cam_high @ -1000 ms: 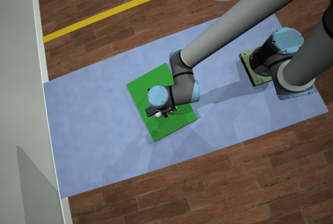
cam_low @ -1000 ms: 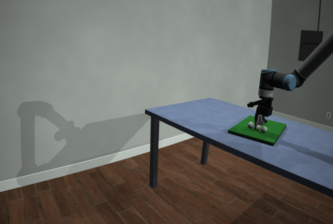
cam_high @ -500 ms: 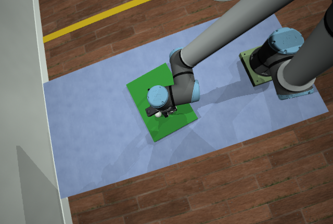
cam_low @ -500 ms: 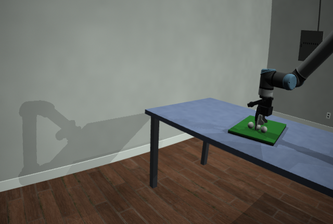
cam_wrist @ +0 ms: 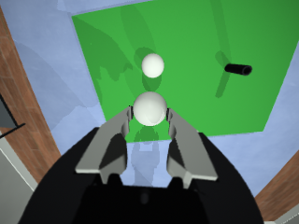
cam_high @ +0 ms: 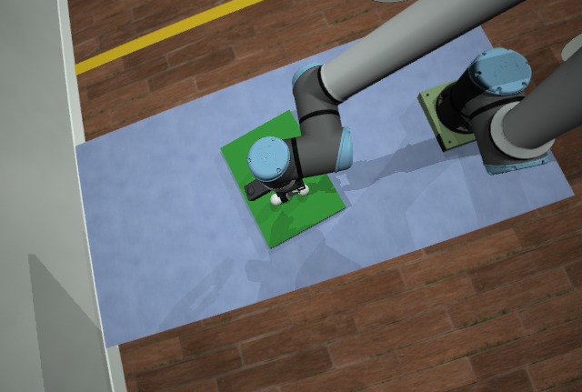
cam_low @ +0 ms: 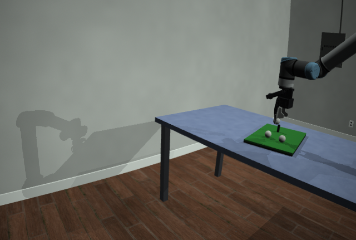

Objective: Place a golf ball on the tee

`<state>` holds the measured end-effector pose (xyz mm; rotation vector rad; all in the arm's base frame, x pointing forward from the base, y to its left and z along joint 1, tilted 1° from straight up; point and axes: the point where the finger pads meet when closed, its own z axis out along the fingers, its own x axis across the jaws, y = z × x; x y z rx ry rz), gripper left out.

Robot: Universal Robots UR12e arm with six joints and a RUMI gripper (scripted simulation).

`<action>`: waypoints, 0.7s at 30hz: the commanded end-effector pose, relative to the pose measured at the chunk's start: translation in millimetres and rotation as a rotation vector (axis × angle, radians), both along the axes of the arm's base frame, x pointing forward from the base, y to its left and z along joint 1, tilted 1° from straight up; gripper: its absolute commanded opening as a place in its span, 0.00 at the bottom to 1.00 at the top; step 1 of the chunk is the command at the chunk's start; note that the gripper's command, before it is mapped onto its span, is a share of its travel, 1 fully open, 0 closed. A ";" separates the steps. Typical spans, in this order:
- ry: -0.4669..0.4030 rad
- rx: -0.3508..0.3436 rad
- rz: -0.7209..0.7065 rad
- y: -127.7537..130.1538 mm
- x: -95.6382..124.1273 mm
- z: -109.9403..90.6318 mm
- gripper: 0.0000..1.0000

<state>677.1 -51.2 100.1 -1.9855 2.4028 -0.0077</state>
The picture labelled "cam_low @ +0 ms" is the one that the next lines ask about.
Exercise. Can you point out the green flat mat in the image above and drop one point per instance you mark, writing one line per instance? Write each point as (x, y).
(288, 147)

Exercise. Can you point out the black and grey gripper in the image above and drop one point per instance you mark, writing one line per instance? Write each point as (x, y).
(283, 102)

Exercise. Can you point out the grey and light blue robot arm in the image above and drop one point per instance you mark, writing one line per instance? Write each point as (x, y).
(291, 66)

